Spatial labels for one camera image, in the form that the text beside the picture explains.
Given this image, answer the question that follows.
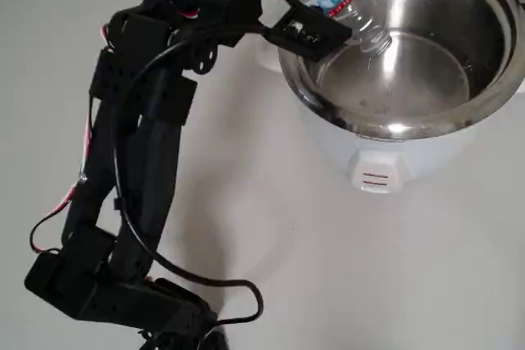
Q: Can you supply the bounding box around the white rice cooker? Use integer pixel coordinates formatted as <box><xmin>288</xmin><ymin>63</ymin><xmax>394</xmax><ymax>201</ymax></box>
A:
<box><xmin>256</xmin><ymin>0</ymin><xmax>525</xmax><ymax>196</ymax></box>

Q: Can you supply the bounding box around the steel inner pot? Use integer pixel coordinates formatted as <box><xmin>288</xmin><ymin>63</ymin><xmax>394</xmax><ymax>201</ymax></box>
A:
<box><xmin>278</xmin><ymin>0</ymin><xmax>520</xmax><ymax>141</ymax></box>

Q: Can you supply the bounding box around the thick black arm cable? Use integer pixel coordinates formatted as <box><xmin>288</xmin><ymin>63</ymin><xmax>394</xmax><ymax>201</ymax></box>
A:
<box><xmin>111</xmin><ymin>32</ymin><xmax>264</xmax><ymax>326</ymax></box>

